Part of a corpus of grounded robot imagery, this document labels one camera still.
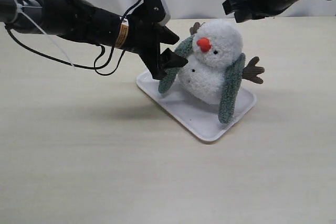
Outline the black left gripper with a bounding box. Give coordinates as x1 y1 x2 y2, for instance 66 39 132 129
115 15 188 80

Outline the white plush snowman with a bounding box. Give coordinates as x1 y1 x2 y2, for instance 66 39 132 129
176 19 265 104

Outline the green knitted scarf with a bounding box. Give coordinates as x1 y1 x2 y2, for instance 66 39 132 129
158 35 246 124

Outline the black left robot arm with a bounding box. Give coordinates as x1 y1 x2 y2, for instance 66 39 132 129
1 0 187 80

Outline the white rectangular plastic tray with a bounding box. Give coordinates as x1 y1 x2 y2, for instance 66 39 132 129
136 71 257 143

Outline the white zip tie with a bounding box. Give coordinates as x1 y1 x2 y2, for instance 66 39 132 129
7 0 76 69

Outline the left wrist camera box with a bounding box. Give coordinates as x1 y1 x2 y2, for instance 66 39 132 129
132 0 171 27

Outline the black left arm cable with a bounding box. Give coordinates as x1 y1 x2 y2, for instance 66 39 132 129
4 0 146 76

